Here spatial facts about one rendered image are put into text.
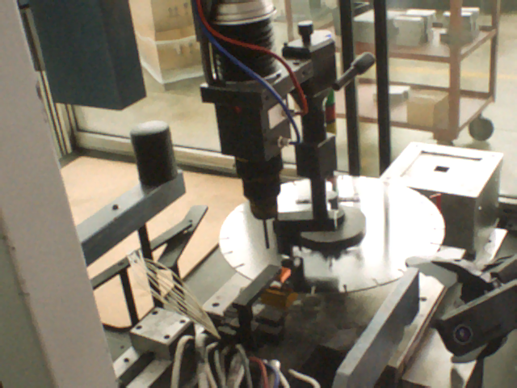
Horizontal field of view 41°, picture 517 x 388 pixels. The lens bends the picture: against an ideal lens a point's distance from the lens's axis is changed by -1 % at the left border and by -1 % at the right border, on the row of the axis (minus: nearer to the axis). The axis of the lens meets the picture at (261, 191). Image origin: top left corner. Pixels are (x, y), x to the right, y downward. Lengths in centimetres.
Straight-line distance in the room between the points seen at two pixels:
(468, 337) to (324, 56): 36
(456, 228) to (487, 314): 45
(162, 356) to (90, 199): 78
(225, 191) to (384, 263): 72
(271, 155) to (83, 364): 51
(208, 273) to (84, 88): 60
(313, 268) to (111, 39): 40
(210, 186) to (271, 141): 87
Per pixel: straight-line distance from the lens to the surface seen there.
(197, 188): 164
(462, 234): 126
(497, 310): 83
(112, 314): 127
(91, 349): 32
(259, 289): 86
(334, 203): 100
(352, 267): 94
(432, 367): 98
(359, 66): 87
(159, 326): 99
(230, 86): 75
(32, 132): 27
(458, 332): 82
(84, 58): 81
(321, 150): 87
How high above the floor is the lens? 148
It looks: 27 degrees down
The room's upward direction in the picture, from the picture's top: 7 degrees counter-clockwise
